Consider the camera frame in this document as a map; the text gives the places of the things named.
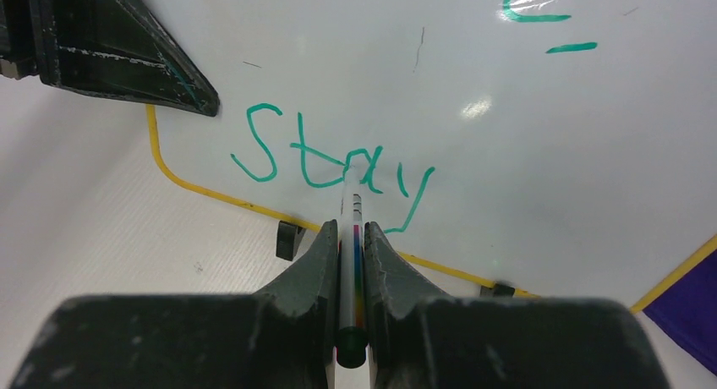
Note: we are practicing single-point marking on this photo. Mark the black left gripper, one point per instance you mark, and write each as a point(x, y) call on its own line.
point(114, 49)

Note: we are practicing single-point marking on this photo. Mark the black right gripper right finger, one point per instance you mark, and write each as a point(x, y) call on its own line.
point(422, 337)

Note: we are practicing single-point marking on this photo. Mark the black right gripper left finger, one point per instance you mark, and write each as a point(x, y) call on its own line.
point(281, 336)

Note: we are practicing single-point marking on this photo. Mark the green whiteboard marker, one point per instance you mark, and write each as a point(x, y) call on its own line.
point(352, 336)

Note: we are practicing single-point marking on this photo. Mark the yellow framed whiteboard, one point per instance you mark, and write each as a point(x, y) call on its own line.
point(565, 146)

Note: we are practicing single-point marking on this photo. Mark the purple towel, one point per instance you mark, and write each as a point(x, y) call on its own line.
point(686, 312)

